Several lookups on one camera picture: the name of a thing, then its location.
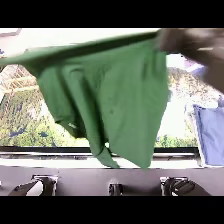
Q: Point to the green T-shirt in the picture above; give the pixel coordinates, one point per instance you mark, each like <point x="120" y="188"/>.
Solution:
<point x="130" y="100"/>

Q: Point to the blue garment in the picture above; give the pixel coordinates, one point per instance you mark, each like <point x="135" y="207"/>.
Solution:
<point x="211" y="133"/>

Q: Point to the silver frame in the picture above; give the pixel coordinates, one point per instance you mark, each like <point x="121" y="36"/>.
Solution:
<point x="50" y="159"/>

